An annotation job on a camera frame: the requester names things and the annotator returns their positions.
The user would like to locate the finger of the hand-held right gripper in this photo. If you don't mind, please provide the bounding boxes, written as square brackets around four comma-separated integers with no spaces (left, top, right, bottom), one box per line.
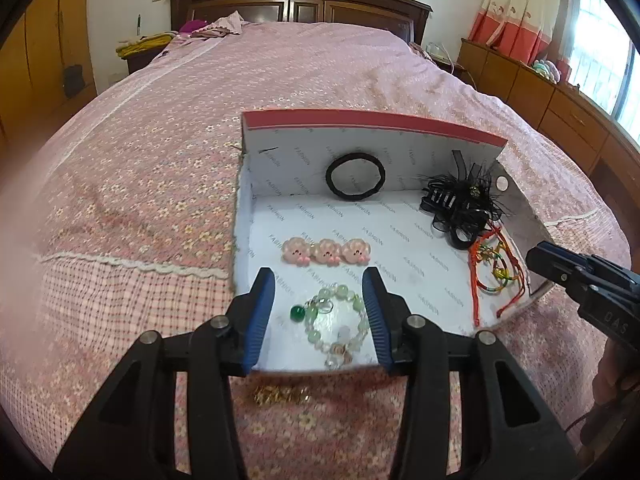
[526,241,597,307]

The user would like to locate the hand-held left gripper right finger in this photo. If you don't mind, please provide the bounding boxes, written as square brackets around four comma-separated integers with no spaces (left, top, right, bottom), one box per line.
[362,266,583,480]

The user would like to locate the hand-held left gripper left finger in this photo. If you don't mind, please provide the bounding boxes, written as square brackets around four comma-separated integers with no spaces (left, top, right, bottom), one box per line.
[52,267,277,480]

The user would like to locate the green bead charm silver clasp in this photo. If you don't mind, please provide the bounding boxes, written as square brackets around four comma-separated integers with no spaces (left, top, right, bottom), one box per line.
[290,296,337,322]

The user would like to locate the green bead bracelet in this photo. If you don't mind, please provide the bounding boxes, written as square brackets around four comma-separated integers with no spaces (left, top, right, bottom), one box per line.
[302,284,373,368]

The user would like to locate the rainbow cord bracelet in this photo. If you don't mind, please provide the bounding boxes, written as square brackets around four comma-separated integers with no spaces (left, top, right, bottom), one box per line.
[477,242,523,286]

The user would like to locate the red cardboard box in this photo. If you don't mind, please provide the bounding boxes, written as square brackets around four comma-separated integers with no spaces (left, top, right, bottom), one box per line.
[229,109,556,373]

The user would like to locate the red cord bracelet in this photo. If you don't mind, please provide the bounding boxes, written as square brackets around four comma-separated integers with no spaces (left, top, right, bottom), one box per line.
[469,227,527,328]

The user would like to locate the pink three-figure hair clip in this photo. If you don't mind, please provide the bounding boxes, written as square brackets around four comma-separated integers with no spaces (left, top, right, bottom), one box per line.
[281,236,372,266]

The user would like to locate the person's right hand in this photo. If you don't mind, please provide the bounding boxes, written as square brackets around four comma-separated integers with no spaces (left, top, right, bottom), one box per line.
[594,335,640,411]

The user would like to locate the black feather hair clip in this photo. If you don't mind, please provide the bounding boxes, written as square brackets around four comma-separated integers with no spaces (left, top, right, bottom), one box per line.
[417,150,513,233]

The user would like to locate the long wooden cabinet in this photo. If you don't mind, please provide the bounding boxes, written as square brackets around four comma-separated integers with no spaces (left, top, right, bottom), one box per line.
[457,37,640,221]

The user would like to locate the pastel plush toy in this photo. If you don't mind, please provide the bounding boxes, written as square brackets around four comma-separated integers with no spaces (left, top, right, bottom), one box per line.
[531,59,563,83]

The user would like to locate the pink floral bedspread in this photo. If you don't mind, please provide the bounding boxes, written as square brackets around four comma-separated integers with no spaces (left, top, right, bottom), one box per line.
[0,20,633,480]

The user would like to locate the window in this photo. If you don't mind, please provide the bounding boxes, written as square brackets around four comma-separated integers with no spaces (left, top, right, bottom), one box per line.
[565,0,640,136]

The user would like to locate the pink and white curtain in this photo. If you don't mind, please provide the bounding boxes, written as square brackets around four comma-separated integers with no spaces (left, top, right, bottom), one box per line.
[467,0,571,66]

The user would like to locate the dark wooden nightstand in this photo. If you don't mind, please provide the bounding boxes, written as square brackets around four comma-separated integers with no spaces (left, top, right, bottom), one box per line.
[125,47,168,76]

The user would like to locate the pink garment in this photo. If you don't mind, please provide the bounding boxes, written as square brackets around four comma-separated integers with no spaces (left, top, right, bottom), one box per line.
[190,10,248,38]

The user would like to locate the yellow folded cloth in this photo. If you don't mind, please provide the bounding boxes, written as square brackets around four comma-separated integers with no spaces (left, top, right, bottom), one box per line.
[116,31,178,58]

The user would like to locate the black hanging bag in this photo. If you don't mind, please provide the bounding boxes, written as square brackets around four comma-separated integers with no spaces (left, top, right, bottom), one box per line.
[62,65,83,100]

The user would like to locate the dark wooden headboard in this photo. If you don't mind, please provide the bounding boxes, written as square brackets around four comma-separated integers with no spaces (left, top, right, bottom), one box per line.
[166,0,433,46]

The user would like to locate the wooden wardrobe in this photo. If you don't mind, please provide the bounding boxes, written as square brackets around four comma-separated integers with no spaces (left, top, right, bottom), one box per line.
[0,0,98,146]

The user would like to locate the gold chain jewelry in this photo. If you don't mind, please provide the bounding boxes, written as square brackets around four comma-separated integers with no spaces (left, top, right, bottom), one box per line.
[252,385,312,407]

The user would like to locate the black ribbon hair tie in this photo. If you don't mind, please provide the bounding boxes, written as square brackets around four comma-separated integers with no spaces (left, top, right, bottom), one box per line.
[432,210,493,251]

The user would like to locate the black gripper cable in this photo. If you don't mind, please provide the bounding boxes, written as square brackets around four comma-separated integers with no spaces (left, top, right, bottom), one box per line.
[565,410,601,433]

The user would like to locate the white cable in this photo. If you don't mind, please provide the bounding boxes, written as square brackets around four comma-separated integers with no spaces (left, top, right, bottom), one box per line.
[422,42,468,81]

